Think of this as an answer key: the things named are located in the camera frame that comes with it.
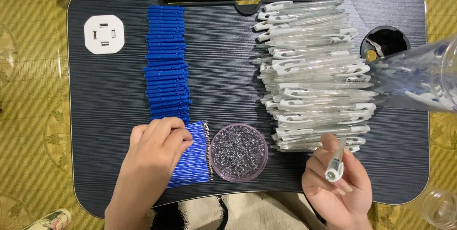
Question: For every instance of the person's left hand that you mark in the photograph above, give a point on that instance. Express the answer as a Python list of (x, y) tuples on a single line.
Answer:
[(150, 158)]

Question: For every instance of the person's right hand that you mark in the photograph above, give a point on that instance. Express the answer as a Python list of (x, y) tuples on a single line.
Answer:
[(342, 198)]

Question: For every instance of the person's left fingers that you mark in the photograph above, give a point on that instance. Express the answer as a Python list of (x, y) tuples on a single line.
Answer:
[(171, 132)]

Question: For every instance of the clear white-tipped single pen barrel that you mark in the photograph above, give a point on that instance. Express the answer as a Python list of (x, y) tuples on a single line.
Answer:
[(335, 165)]

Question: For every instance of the pile of blue pen refills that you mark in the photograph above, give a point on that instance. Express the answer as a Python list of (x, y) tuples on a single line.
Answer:
[(194, 158)]

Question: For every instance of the pink round plastic dish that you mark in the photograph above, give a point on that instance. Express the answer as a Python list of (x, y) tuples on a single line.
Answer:
[(218, 173)]

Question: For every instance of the heap of small metal springs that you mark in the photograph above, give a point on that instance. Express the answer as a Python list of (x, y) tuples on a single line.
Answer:
[(238, 150)]

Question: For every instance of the black lap desk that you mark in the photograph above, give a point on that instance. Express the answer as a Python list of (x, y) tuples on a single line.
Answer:
[(228, 80)]

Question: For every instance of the black and white garment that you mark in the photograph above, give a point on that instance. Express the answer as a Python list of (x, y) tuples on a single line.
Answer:
[(250, 212)]

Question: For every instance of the white square USB hub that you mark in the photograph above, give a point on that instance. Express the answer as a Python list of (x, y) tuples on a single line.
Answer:
[(104, 34)]

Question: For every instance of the yellow patterned floor mat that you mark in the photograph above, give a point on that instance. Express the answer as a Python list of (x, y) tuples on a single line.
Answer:
[(28, 115)]

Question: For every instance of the pile of clear pen barrels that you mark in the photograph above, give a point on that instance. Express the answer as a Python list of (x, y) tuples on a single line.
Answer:
[(314, 80)]

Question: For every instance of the clear plastic jar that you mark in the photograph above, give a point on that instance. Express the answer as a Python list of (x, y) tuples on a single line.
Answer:
[(410, 73)]

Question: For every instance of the assembled pens bunch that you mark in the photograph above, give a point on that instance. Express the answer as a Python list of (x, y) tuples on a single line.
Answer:
[(426, 98)]

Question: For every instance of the clear round plastic lid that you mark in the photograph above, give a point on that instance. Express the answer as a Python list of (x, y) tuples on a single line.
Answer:
[(441, 208)]

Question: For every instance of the silver metal bracket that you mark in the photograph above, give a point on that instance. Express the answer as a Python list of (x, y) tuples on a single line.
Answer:
[(375, 47)]

